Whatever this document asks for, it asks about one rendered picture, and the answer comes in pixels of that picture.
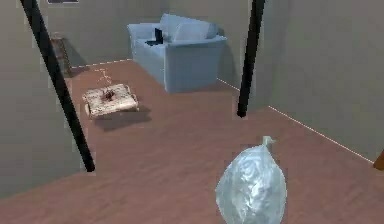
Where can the pale blue sofa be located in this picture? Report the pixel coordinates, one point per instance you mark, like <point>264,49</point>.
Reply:
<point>186,63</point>

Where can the pale blue sofa cushion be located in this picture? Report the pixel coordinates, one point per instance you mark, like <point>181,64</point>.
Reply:
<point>195,31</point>
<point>171,24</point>

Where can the black laptop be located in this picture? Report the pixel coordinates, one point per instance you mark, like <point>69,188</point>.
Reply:
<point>158,37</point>

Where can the weathered low wooden table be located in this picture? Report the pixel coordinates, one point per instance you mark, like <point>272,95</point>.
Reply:
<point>110,100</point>

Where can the small dark reddish object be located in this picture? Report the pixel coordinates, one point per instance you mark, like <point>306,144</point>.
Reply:
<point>108,95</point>

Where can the tied translucent plastic bag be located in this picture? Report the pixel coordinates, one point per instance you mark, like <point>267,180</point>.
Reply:
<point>251,186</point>

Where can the brown wooden furniture corner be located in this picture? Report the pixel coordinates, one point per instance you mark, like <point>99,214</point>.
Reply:
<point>379,162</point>

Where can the black door frame post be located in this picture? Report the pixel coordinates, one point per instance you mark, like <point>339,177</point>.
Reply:
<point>56,83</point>
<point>250,60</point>

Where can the dark framed wall picture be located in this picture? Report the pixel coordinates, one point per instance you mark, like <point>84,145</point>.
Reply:
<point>63,1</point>

